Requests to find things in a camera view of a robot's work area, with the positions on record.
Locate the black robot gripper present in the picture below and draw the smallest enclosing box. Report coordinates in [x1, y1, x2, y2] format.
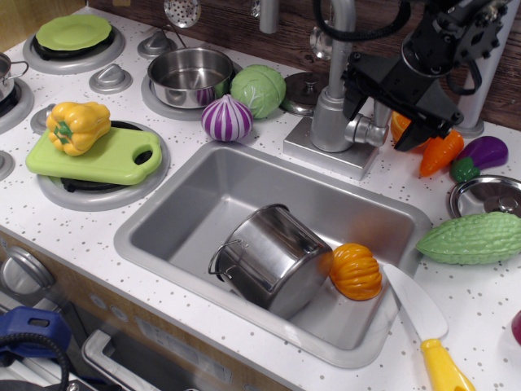
[342, 51, 463, 152]

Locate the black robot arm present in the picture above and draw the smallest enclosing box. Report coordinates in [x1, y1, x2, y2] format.
[342, 1, 508, 152]

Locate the orange toy pepper half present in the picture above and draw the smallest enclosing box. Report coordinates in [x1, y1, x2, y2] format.
[390, 111, 410, 144]

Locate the orange toy carrot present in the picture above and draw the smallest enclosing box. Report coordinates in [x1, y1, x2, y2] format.
[419, 130, 465, 177]

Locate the silver toy faucet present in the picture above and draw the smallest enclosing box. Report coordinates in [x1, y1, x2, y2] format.
[282, 0, 381, 182]

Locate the steel lid behind faucet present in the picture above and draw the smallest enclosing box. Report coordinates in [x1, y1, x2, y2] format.
[279, 72, 328, 116]

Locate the steel ladle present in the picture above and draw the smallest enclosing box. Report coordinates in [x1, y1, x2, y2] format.
[309, 27, 332, 60]

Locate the purple toy eggplant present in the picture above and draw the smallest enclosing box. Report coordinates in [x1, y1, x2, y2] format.
[449, 136, 509, 182]

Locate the green toy cabbage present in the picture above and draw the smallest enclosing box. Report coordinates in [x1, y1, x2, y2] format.
[230, 64, 287, 119]

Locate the steel lid right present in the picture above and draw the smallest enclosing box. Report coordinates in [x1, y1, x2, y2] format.
[448, 175, 520, 218]

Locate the green toy bitter gourd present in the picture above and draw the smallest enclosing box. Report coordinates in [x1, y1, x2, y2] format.
[416, 212, 520, 265]

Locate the purple striped toy onion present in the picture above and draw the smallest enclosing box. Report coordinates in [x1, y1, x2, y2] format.
[201, 94, 253, 142]

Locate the orange toy pumpkin half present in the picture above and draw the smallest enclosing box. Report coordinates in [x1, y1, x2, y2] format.
[329, 243, 383, 301]

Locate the large steel pot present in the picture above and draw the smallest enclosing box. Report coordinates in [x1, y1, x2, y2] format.
[208, 204, 334, 319]

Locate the white yellow toy knife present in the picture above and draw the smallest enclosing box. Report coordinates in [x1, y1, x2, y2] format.
[383, 264, 475, 390]

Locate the steel saucepan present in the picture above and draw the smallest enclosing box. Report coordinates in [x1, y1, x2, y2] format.
[147, 47, 235, 109]

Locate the grey toy sink basin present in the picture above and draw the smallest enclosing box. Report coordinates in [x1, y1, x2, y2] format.
[114, 143, 431, 368]

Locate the steel slotted spoon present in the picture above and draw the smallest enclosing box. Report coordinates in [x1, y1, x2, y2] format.
[164, 0, 201, 29]

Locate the dark red toy edge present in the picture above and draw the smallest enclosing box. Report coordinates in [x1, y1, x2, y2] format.
[511, 311, 521, 345]

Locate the grey stove knob rear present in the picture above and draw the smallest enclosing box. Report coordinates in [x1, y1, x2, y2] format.
[138, 30, 177, 59]

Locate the grey stove knob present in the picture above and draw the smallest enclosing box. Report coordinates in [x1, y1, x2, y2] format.
[30, 103, 55, 135]
[138, 30, 177, 59]
[89, 64, 133, 94]

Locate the green toy cutting board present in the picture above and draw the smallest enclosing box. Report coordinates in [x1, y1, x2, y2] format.
[26, 128, 162, 186]

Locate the grey stove knob middle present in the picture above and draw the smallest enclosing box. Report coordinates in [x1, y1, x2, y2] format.
[89, 64, 133, 94]

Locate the yellow toy bell pepper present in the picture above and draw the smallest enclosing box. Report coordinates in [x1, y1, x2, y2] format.
[46, 102, 112, 156]

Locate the green toy plate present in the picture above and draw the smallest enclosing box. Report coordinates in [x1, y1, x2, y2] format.
[36, 15, 112, 51]

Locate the grey stove knob left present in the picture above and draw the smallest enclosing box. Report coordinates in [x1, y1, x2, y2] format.
[30, 103, 55, 135]

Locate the small steel pot left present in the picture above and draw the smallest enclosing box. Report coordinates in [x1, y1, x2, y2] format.
[0, 53, 29, 101]

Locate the grey stove knob edge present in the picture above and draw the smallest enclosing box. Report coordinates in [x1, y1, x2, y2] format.
[0, 151, 15, 181]

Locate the grey oven knob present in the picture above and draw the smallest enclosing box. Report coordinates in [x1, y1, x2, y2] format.
[1, 246, 55, 296]

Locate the blue clamp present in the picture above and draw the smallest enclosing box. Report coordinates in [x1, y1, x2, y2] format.
[1, 306, 72, 364]

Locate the grey post right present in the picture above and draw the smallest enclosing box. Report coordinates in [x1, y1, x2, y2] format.
[455, 0, 520, 138]

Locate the grey post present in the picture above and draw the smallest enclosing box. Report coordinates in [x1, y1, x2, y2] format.
[259, 0, 280, 34]
[455, 0, 520, 138]

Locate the grey post middle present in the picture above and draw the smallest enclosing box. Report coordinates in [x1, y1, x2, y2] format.
[259, 0, 280, 34]

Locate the oven door handle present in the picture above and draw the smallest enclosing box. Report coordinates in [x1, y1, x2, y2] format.
[81, 330, 142, 390]

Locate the black ribbed cable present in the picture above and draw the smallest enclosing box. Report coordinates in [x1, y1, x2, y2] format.
[0, 332, 72, 391]

